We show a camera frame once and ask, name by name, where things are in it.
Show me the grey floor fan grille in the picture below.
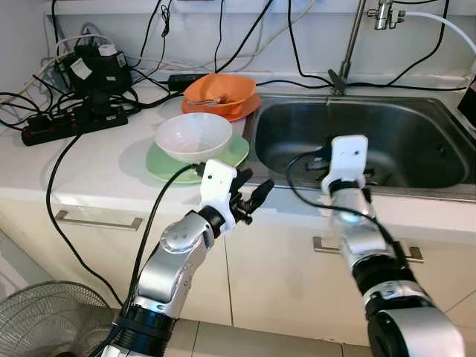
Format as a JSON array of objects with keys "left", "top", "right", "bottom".
[{"left": 0, "top": 281, "right": 120, "bottom": 357}]

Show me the white bowl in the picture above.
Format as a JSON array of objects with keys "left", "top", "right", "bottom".
[{"left": 154, "top": 112, "right": 234, "bottom": 164}]

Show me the steel cabinet handle bar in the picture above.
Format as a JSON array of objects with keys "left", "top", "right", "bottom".
[
  {"left": 54, "top": 210, "right": 144, "bottom": 231},
  {"left": 312, "top": 237, "right": 425, "bottom": 263}
]

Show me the white kitchen base cabinet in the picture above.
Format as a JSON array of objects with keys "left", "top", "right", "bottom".
[{"left": 0, "top": 190, "right": 476, "bottom": 350}]

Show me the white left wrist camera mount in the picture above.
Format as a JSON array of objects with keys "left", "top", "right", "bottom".
[{"left": 197, "top": 158, "right": 239, "bottom": 225}]

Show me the steel sink faucet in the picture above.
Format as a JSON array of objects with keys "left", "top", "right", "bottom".
[{"left": 329, "top": 0, "right": 406, "bottom": 96}]

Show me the black wall cable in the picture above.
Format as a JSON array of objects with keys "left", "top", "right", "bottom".
[
  {"left": 348, "top": 0, "right": 451, "bottom": 89},
  {"left": 287, "top": 0, "right": 339, "bottom": 86}
]

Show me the black power strip cord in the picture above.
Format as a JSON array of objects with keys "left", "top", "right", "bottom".
[{"left": 45, "top": 130, "right": 126, "bottom": 307}]

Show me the black power strip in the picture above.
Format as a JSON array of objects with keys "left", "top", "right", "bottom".
[{"left": 21, "top": 104, "right": 129, "bottom": 147}]

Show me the orange plastic bowl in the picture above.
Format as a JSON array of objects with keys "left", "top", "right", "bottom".
[{"left": 182, "top": 73, "right": 257, "bottom": 110}]

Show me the small black power brick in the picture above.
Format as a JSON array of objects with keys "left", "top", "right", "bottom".
[{"left": 169, "top": 72, "right": 205, "bottom": 91}]

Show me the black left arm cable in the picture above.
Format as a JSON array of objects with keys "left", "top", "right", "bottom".
[{"left": 123, "top": 162, "right": 205, "bottom": 321}]

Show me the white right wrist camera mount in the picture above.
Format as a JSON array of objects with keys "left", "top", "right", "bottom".
[{"left": 321, "top": 135, "right": 369, "bottom": 196}]

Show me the stainless steel kitchen sink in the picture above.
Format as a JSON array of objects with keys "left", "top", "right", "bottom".
[{"left": 248, "top": 93, "right": 476, "bottom": 202}]

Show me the white faucet hose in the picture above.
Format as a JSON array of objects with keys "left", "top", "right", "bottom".
[{"left": 402, "top": 9, "right": 476, "bottom": 57}]

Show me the light green plate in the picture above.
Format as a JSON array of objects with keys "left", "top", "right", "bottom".
[{"left": 145, "top": 134, "right": 251, "bottom": 184}]

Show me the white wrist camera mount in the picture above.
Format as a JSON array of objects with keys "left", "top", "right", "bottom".
[
  {"left": 321, "top": 135, "right": 369, "bottom": 196},
  {"left": 197, "top": 158, "right": 239, "bottom": 225}
]

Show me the orange plastic plate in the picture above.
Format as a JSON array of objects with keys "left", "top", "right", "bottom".
[{"left": 182, "top": 93, "right": 263, "bottom": 122}]

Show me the short metal spoon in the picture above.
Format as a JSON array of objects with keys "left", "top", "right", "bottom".
[{"left": 190, "top": 93, "right": 230, "bottom": 107}]

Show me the black appliance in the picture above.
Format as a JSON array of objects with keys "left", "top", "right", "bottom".
[{"left": 457, "top": 74, "right": 476, "bottom": 126}]

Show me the large black power adapter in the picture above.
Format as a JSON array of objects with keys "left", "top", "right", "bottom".
[{"left": 56, "top": 45, "right": 135, "bottom": 97}]

